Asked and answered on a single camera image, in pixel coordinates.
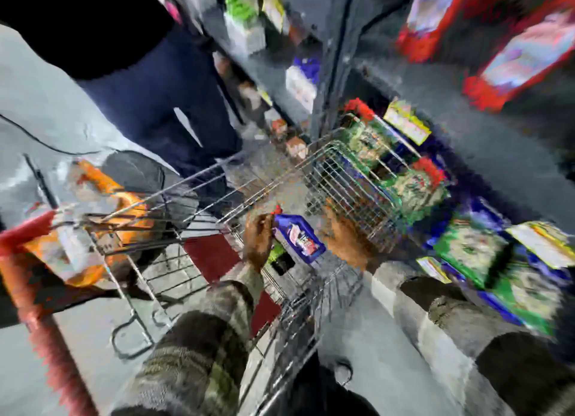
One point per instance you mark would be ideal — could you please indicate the person's right hand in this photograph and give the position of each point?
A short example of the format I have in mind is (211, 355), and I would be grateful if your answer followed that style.
(348, 245)

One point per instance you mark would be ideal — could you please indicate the person's left hand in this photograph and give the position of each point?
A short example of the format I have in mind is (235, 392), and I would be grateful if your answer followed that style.
(257, 242)

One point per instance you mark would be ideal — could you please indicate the person's right fingers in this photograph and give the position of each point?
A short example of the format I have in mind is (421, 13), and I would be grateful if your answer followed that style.
(333, 227)

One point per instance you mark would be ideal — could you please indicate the person's left fingers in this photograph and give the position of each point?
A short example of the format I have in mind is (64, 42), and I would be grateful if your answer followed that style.
(265, 227)

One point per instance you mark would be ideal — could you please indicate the blue detergent packet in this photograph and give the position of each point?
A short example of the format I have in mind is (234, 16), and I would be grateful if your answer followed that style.
(300, 239)

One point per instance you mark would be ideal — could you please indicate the person's right forearm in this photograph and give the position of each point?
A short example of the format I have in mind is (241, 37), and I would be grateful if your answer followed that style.
(453, 334)

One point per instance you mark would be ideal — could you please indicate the person's left forearm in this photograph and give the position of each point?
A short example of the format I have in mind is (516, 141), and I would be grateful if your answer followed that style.
(202, 343)

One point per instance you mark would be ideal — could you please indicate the red flat packet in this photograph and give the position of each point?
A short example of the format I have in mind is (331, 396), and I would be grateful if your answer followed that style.
(215, 256)

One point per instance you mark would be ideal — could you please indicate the green red-topped packet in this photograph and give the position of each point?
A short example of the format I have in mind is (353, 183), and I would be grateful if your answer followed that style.
(415, 191)
(368, 139)

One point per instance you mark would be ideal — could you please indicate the yellow shelf label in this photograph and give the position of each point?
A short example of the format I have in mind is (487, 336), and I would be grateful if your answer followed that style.
(546, 244)
(432, 268)
(406, 122)

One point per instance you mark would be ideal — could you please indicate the row of small shelf packets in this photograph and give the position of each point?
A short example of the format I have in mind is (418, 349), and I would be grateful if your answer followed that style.
(269, 114)

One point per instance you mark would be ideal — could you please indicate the black round bag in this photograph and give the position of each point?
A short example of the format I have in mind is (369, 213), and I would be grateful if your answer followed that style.
(143, 182)

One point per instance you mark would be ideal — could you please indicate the green blue-edged packet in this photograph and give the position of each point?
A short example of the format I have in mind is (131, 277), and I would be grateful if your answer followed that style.
(530, 296)
(469, 251)

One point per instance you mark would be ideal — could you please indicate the white purple product box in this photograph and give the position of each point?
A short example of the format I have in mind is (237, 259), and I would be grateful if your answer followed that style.
(302, 84)

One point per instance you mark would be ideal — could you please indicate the grey metal shelving unit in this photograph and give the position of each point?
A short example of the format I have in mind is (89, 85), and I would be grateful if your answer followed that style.
(476, 155)

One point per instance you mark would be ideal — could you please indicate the person's dark trousers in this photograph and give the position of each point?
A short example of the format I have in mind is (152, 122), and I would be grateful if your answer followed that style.
(321, 393)

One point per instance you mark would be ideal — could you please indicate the orange snack packet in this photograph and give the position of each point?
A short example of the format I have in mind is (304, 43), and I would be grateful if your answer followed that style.
(96, 245)

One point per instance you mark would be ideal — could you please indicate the green white product box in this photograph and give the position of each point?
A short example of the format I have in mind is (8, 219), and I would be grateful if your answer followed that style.
(242, 27)

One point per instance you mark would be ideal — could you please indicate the yellow product packet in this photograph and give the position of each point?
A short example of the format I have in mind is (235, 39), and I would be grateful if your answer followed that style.
(274, 9)

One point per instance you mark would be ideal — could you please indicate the red framed product packet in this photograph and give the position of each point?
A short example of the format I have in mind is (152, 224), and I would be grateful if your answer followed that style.
(433, 13)
(521, 60)

